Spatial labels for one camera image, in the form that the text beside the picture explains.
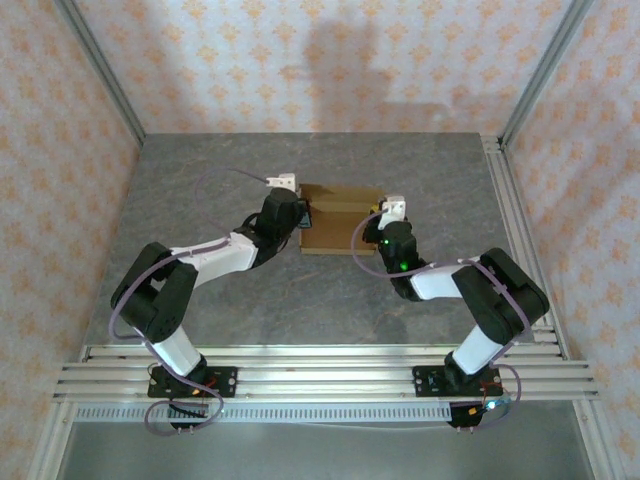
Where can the brown cardboard paper box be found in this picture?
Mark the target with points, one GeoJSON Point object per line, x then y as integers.
{"type": "Point", "coordinates": [340, 225]}

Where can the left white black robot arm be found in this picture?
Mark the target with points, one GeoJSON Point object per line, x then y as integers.
{"type": "Point", "coordinates": [160, 300]}

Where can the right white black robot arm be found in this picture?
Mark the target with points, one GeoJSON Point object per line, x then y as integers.
{"type": "Point", "coordinates": [500, 300]}

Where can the right black controller board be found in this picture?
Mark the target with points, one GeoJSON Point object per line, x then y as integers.
{"type": "Point", "coordinates": [472, 415]}

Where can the black controller board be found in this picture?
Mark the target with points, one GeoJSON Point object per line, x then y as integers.
{"type": "Point", "coordinates": [187, 412]}
{"type": "Point", "coordinates": [472, 415]}

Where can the left black controller board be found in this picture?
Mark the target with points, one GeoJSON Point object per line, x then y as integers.
{"type": "Point", "coordinates": [187, 412]}

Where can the grey metal lower panel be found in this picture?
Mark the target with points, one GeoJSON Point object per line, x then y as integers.
{"type": "Point", "coordinates": [325, 452]}

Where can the aluminium side table rail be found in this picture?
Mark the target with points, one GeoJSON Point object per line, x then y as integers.
{"type": "Point", "coordinates": [512, 210]}

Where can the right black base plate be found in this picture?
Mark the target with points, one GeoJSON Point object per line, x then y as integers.
{"type": "Point", "coordinates": [427, 381]}

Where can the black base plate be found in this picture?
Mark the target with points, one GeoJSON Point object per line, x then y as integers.
{"type": "Point", "coordinates": [427, 381]}
{"type": "Point", "coordinates": [225, 381]}

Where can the long aluminium mounting rail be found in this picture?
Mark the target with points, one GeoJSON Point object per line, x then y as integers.
{"type": "Point", "coordinates": [325, 375]}

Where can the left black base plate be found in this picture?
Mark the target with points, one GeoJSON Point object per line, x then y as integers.
{"type": "Point", "coordinates": [225, 381]}

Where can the right aluminium frame post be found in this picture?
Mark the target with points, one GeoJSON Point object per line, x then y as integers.
{"type": "Point", "coordinates": [542, 75]}

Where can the aluminium frame post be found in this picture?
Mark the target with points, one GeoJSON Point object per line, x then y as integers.
{"type": "Point", "coordinates": [542, 75]}
{"type": "Point", "coordinates": [105, 75]}

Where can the left aluminium frame post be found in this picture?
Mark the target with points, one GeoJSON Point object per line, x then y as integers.
{"type": "Point", "coordinates": [105, 75]}

